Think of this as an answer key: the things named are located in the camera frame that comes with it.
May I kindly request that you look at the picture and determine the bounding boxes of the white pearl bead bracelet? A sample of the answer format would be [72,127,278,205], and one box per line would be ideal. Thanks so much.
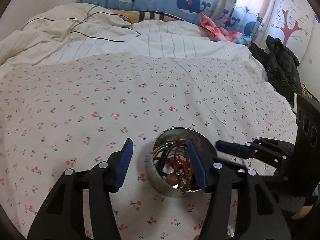
[226,224,237,239]

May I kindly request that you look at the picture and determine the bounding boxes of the light blue cloth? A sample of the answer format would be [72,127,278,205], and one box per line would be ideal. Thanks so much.
[234,35,252,45]

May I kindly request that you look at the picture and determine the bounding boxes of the round silver metal tin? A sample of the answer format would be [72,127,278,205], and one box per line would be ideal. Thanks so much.
[146,127,217,198]

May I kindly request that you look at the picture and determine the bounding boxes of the thin black cable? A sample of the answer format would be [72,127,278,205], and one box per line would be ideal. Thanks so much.
[21,3,142,42]

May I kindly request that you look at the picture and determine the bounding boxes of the cherry print bed sheet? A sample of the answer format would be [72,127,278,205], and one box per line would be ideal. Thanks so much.
[1,55,297,239]

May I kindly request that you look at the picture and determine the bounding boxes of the tan striped pillow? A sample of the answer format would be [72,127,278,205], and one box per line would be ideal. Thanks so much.
[108,8,184,23]

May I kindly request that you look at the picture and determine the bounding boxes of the pink crumpled cloth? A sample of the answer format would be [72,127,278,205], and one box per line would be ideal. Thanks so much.
[199,12,243,42]

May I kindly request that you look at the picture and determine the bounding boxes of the red woven bracelet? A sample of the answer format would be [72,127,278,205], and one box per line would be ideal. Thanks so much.
[166,137,203,193]

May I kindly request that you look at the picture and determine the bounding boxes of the black jacket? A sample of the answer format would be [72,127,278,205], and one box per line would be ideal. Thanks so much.
[249,35,302,106]

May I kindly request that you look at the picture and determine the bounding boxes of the white striped duvet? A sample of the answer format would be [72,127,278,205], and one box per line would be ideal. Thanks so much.
[1,3,266,77]

